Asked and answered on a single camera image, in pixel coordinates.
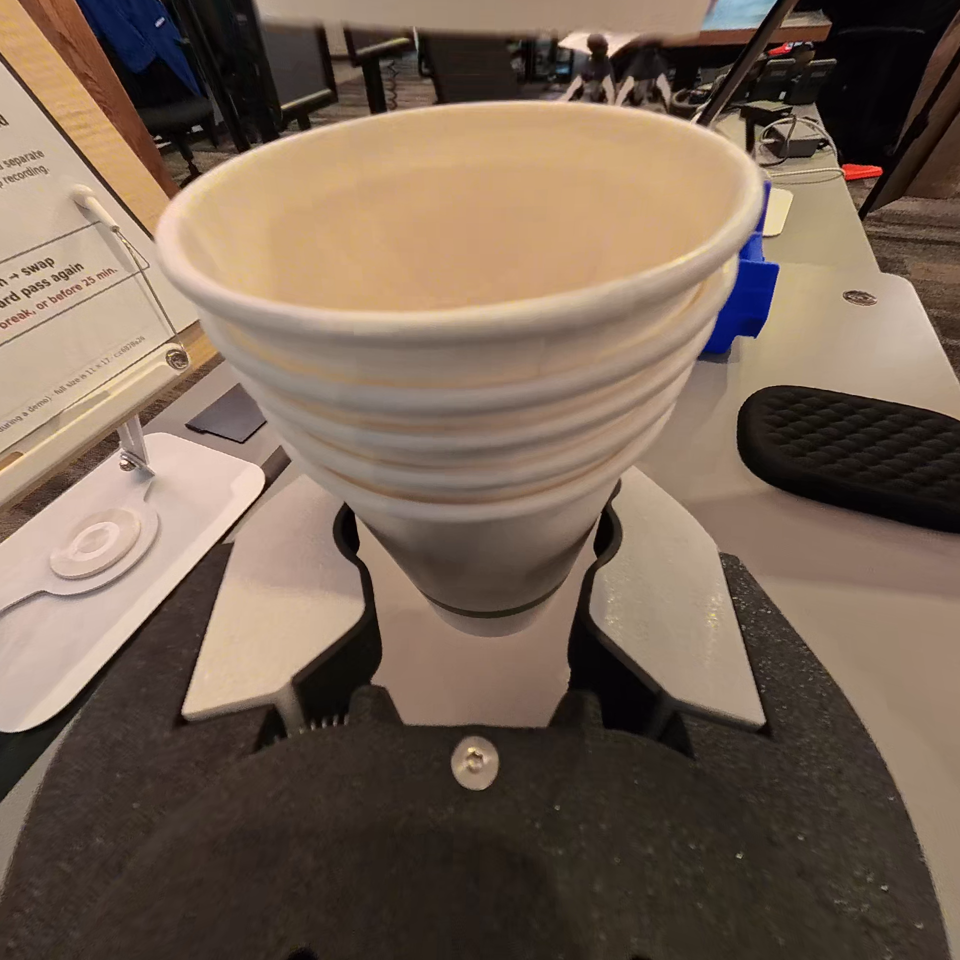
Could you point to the grey power adapter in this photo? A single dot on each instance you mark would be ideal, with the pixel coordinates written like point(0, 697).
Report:
point(795, 139)

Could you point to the idle black hand-held gripper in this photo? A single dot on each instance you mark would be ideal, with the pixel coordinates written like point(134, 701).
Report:
point(645, 82)
point(592, 71)

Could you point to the tan jacket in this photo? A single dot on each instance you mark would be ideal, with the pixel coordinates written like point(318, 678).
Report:
point(937, 97)

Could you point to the black office chair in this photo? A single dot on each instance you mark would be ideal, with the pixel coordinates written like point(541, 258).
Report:
point(176, 124)

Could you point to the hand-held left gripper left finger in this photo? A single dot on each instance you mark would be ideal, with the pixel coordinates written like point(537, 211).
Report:
point(270, 622)

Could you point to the black quilted wrist pad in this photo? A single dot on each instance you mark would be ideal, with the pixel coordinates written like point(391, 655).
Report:
point(855, 450)

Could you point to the blue plastic bin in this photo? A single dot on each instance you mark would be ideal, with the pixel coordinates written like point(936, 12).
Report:
point(742, 300)

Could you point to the printed instruction sheet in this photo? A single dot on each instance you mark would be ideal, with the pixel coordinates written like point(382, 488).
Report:
point(60, 285)

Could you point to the white paper cup green stripe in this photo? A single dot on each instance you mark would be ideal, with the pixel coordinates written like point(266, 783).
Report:
point(480, 15)
point(487, 555)
point(465, 388)
point(465, 433)
point(465, 471)
point(450, 210)

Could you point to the small red object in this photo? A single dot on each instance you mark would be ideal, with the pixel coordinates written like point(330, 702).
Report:
point(862, 171)

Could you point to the black desk strip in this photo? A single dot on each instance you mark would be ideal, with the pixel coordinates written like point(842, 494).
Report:
point(229, 418)

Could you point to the wooden post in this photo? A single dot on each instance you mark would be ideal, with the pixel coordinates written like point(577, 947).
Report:
point(82, 67)

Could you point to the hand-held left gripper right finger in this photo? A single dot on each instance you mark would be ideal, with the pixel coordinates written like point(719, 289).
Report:
point(675, 622)

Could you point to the blue jacket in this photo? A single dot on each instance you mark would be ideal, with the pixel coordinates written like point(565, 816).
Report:
point(142, 37)

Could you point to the black framed board stand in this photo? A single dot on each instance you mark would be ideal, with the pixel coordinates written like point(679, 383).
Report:
point(300, 67)

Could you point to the round black desk button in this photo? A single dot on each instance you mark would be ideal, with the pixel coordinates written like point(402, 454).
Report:
point(859, 297)

